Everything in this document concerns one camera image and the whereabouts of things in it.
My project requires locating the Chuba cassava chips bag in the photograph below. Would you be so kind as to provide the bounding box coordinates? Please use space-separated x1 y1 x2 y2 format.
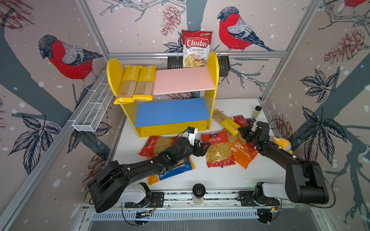
182 30 213 68

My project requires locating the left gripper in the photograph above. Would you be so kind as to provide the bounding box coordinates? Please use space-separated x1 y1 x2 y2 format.
176 139 211 163

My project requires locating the orange pastatime pasta bag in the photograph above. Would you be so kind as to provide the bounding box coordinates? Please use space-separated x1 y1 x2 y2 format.
231 139 258 169

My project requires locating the red noodle bag left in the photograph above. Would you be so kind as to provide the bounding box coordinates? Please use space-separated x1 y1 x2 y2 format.
138 136 175 158

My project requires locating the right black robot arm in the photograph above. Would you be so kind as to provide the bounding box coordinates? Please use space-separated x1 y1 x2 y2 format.
238 122 329 205

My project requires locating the black round camera knob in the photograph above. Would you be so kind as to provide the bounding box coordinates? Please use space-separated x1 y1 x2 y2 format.
192 183 206 197

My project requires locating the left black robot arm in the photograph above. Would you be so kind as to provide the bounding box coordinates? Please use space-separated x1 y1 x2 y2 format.
88 137 211 213

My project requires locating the red spaghetti pack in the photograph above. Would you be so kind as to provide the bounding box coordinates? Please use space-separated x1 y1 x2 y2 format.
233 115 249 128

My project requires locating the black wall basket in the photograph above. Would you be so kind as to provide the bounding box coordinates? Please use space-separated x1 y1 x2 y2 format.
167 56 230 77

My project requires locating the yellow shelf unit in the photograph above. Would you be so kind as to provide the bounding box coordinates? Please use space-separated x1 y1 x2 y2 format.
107 52 219 138

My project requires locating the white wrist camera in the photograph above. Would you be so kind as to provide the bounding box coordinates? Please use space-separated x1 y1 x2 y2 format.
187 127 198 146
251 121 257 132

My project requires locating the small spice bottle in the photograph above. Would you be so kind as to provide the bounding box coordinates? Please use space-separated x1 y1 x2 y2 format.
251 105 262 119

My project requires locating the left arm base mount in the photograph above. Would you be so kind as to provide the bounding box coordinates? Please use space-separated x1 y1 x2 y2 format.
124 192 164 208

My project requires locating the white wire mesh basket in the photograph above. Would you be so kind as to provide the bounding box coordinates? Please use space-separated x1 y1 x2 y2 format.
72 73 114 132

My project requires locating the blue shell pasta bag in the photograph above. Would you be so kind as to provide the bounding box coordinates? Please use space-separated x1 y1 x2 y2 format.
148 157 195 185

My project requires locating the yellow spaghetti pack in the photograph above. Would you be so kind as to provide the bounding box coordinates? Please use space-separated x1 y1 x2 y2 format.
213 109 240 137
133 65 157 101
114 65 142 105

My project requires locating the red macaroni bag centre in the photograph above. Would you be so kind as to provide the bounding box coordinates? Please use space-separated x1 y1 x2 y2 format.
201 130 235 168

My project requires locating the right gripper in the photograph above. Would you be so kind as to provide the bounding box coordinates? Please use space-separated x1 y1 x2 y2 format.
237 125 259 144

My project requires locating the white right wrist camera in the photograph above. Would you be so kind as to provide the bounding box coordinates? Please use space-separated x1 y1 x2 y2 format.
251 121 257 132

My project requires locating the brown sponge block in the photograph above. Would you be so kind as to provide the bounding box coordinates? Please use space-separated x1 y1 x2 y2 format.
84 191 91 204

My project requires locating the yellow plush toy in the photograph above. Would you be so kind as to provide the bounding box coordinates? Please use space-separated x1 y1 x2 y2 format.
273 137 293 154

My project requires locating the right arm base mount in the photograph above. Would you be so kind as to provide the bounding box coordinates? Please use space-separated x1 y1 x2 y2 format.
235 191 280 207

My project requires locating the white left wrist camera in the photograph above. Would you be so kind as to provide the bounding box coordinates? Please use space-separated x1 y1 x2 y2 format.
187 127 198 146

